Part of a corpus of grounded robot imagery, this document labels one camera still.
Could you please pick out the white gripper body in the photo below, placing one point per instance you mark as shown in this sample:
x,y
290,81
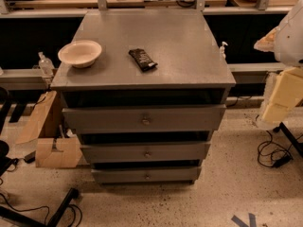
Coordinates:
x,y
291,42

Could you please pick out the grey drawer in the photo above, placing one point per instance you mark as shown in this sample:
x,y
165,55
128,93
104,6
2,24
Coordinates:
x,y
146,175
145,152
144,119

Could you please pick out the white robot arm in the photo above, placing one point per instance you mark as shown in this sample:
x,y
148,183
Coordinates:
x,y
288,43

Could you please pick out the grey top drawer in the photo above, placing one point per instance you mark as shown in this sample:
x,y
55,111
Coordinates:
x,y
144,119

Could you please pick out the grey bottom drawer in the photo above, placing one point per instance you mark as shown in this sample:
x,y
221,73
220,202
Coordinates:
x,y
146,175

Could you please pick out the grey drawer cabinet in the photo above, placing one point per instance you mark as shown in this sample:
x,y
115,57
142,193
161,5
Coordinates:
x,y
190,71

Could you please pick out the black stand leg right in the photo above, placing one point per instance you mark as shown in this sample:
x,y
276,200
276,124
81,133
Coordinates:
x,y
297,145

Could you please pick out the black stand leg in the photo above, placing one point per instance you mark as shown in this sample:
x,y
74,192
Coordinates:
x,y
23,221
297,145

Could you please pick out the white pump bottle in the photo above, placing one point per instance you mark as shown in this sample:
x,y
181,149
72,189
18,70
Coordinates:
x,y
222,49

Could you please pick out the black snack packet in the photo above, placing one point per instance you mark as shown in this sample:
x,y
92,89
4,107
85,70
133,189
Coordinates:
x,y
142,59

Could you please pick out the white bowl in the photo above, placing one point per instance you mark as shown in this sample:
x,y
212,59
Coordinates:
x,y
80,54

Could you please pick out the cardboard box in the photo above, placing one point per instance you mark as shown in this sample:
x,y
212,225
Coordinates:
x,y
52,150

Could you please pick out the black stand leg left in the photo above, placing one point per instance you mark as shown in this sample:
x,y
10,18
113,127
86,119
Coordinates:
x,y
23,221

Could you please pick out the clear sanitizer bottle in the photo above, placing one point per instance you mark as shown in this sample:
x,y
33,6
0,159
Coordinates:
x,y
46,64

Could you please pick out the black chair left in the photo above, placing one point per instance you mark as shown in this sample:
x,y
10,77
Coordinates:
x,y
5,105

